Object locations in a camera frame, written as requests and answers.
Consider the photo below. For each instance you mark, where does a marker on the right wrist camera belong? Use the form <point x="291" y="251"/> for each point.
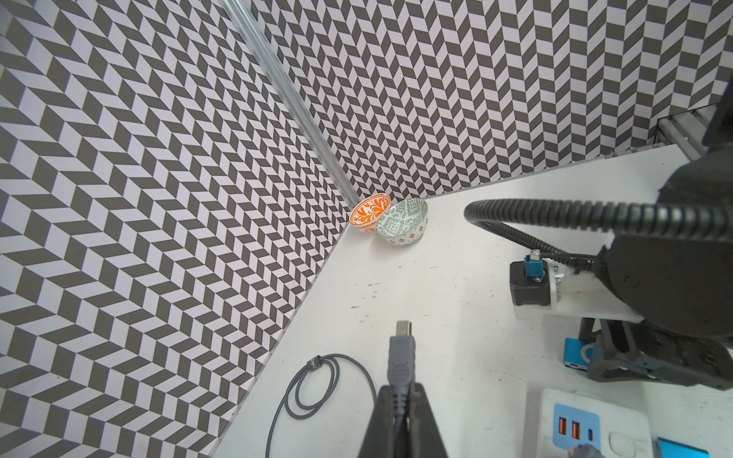
<point x="541" y="287"/>

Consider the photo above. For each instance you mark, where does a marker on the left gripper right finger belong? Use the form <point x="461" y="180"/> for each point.
<point x="424" y="438"/>

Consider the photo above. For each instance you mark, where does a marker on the orange patterned bowl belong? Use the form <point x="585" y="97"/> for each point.
<point x="365" y="215"/>

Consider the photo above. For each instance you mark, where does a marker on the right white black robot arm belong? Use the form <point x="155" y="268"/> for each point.
<point x="650" y="282"/>

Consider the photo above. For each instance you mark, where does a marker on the blue mp3 player middle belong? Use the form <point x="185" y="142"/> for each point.
<point x="672" y="449"/>

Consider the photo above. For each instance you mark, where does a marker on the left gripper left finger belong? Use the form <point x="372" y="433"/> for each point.
<point x="379" y="437"/>

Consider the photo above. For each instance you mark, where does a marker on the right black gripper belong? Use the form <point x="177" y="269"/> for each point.
<point x="623" y="351"/>

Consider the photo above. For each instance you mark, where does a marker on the green patterned bowl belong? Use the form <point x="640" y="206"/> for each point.
<point x="405" y="223"/>

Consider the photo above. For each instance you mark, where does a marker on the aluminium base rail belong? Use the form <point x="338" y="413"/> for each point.
<point x="686" y="130"/>

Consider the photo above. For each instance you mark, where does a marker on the white colourful power strip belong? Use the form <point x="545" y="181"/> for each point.
<point x="562" y="420"/>

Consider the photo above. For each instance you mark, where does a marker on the teal mp3 player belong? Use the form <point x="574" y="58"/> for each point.
<point x="577" y="354"/>

